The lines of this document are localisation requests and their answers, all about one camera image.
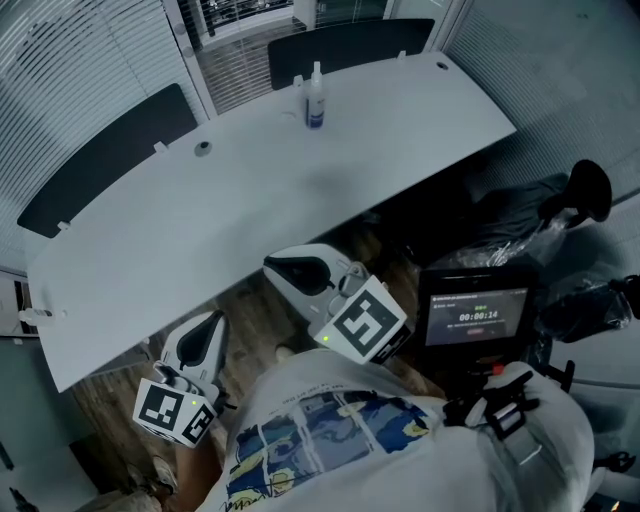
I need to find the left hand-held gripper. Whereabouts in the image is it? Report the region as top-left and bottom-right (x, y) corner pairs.
(132, 310), (229, 449)

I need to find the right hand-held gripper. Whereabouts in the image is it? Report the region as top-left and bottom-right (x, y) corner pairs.
(263, 243), (411, 365)

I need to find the person's left forearm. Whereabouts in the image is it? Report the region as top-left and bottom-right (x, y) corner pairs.
(174, 434), (231, 512)

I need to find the person's left shoe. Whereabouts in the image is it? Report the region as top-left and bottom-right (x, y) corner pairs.
(127, 452), (179, 496)

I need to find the clear plastic desk clamp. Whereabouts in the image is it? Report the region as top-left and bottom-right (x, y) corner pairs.
(17, 304), (69, 326)

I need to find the clear spray bottle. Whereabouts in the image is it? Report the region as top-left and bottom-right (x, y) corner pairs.
(303, 60), (329, 130)

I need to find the black chest-mounted monitor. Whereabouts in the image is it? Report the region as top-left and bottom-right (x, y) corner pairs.
(417, 267), (539, 374)

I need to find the black desk divider panel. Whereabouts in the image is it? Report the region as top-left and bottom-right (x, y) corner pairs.
(267, 18), (436, 92)
(16, 82), (199, 240)

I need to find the person's white printed shirt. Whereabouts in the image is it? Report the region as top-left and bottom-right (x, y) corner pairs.
(197, 347), (596, 512)

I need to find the plastic-wrapped black office chair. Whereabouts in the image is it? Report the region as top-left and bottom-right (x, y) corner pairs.
(434, 158), (614, 269)
(539, 273), (640, 346)

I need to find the black chest harness mount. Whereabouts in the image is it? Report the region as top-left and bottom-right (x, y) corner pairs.
(442, 369), (541, 441)

